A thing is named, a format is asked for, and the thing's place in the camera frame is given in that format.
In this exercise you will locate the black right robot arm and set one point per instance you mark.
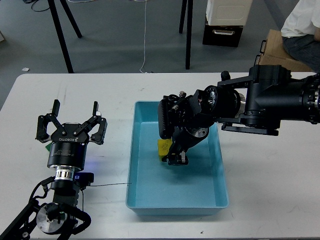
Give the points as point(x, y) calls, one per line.
point(254, 104)

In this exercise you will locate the seated person white shirt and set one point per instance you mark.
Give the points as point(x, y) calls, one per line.
point(301, 33)

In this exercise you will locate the cardboard box with handles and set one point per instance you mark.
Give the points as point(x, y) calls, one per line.
point(272, 52)

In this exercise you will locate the black tripod right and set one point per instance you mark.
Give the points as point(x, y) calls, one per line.
point(186, 16)

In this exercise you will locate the black storage crate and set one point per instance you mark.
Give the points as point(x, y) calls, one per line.
point(223, 36)

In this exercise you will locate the black tripod left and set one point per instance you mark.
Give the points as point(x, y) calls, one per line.
point(59, 30)

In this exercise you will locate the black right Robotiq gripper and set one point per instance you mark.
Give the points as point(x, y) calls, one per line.
point(183, 138)

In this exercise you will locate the blue plastic box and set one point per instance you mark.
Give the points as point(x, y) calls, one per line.
point(156, 188)

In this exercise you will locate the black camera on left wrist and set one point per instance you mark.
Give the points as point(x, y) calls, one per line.
point(84, 179)

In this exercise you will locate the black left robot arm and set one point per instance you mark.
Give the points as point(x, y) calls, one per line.
point(56, 211)

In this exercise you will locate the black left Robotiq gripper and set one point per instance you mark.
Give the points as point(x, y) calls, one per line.
point(67, 150)

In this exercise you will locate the black tripod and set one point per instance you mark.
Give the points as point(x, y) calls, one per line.
point(59, 30)
point(186, 16)

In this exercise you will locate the thin black cable tie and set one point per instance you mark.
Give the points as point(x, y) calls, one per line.
point(111, 184)

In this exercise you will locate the yellow block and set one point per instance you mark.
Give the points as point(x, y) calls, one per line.
point(163, 146)

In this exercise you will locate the white appliance box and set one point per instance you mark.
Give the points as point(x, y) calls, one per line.
point(228, 12)

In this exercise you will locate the green block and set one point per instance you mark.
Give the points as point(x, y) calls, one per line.
point(48, 147)

